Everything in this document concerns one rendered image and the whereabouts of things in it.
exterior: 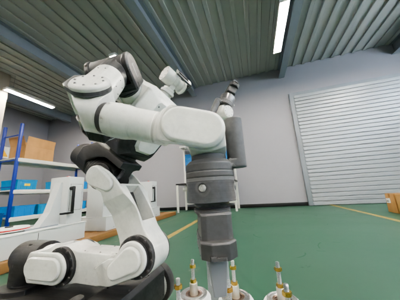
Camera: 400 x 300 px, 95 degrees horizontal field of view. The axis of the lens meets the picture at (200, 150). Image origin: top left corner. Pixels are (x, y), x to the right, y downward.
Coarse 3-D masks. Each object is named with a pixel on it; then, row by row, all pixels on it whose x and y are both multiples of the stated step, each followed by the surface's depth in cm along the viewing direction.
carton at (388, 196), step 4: (388, 196) 302; (392, 196) 293; (388, 200) 303; (392, 200) 294; (388, 204) 305; (392, 204) 295; (396, 204) 287; (388, 208) 306; (392, 208) 296; (396, 208) 287; (396, 212) 288
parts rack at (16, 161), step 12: (0, 156) 396; (0, 168) 394; (60, 168) 518; (72, 168) 552; (12, 180) 369; (0, 192) 391; (12, 192) 366; (24, 192) 385; (36, 192) 405; (48, 192) 428; (24, 216) 380; (36, 216) 400
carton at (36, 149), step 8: (16, 144) 408; (24, 144) 403; (32, 144) 414; (40, 144) 431; (48, 144) 448; (24, 152) 399; (32, 152) 413; (40, 152) 430; (48, 152) 447; (48, 160) 445
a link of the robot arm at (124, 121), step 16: (112, 96) 39; (80, 112) 35; (96, 112) 35; (112, 112) 34; (128, 112) 35; (144, 112) 35; (96, 128) 36; (112, 128) 35; (128, 128) 34; (144, 128) 34
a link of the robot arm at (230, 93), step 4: (232, 84) 102; (236, 84) 102; (228, 88) 102; (232, 88) 102; (236, 88) 103; (224, 92) 111; (228, 92) 103; (232, 92) 102; (220, 96) 103; (224, 96) 100; (228, 96) 100; (232, 96) 101; (232, 100) 101
